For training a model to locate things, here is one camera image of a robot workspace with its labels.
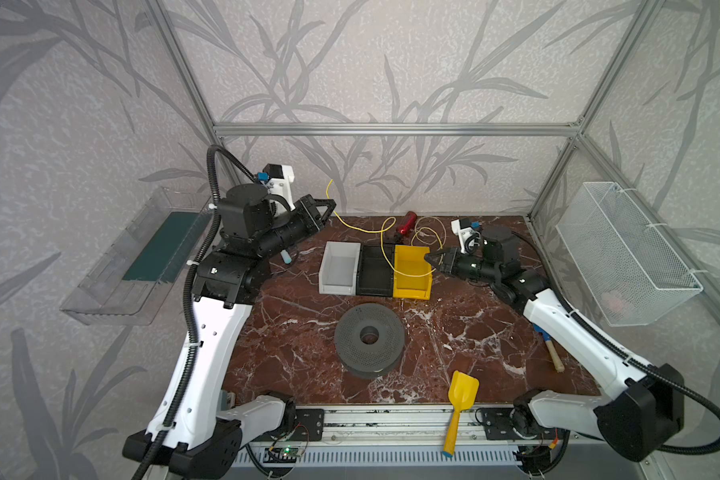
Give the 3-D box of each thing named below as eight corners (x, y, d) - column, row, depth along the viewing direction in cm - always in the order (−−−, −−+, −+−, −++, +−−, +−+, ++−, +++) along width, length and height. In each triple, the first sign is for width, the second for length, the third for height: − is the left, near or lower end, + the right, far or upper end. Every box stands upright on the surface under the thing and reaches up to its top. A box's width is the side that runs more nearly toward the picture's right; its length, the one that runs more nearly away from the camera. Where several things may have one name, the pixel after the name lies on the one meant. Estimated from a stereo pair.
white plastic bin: (321, 297, 99) (317, 285, 93) (327, 254, 111) (324, 241, 105) (358, 297, 99) (356, 285, 93) (360, 254, 111) (359, 241, 105)
